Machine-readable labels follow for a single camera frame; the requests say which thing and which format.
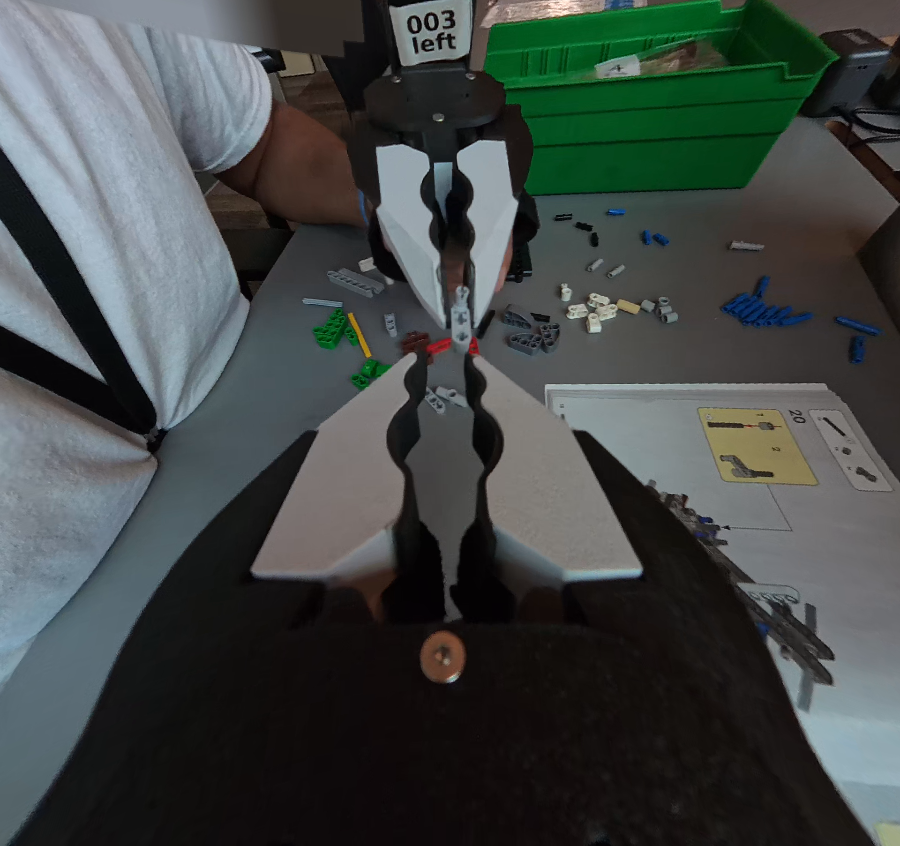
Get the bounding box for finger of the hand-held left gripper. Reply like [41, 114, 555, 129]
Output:
[453, 138, 521, 331]
[375, 145, 451, 330]

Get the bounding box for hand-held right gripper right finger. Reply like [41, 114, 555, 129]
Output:
[460, 352, 645, 597]

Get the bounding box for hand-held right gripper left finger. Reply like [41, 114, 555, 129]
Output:
[249, 352, 430, 623]

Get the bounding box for small light grey lego piece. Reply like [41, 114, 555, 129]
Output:
[450, 285, 474, 356]

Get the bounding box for person's left forearm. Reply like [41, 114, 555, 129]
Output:
[253, 97, 374, 228]

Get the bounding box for open lego instruction booklet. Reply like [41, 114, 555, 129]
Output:
[545, 382, 900, 846]

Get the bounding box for clear bag of lego parts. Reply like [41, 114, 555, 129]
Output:
[594, 39, 734, 81]

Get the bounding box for pile of blue lego pins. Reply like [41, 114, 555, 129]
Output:
[720, 276, 814, 327]

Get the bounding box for person's left hand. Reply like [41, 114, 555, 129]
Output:
[367, 217, 412, 284]

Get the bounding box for green plastic bin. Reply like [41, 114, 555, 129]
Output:
[484, 0, 839, 197]

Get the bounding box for clear plastic bag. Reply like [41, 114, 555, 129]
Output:
[481, 0, 648, 26]

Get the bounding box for person in white shirt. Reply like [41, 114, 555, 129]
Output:
[0, 0, 275, 685]

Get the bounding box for black power adapter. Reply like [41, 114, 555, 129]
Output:
[802, 29, 895, 120]

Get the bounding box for black harness straps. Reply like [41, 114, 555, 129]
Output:
[0, 150, 167, 455]

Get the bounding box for black cable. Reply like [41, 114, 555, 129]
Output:
[830, 104, 900, 173]

